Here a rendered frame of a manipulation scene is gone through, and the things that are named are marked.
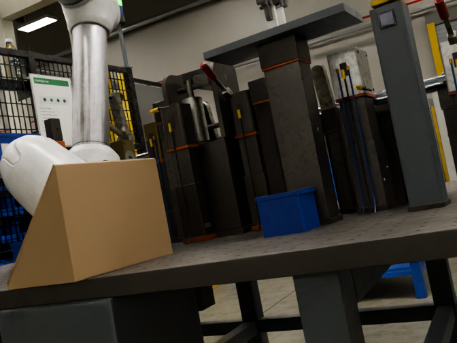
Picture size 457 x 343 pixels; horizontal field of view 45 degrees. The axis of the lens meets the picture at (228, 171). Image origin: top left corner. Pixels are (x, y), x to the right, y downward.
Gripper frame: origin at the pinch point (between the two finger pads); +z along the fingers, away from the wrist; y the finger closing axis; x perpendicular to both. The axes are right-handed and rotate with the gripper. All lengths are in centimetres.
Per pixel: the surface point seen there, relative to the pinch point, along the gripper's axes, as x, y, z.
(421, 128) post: -29.3, 0.8, 33.5
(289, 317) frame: 80, 86, 97
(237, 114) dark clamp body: 20.8, 4.1, 18.0
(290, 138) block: -0.7, -4.7, 29.0
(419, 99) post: -30.3, 1.1, 27.3
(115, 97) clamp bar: 69, 2, 0
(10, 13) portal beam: 482, 211, -210
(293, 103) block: -3.0, -4.3, 21.2
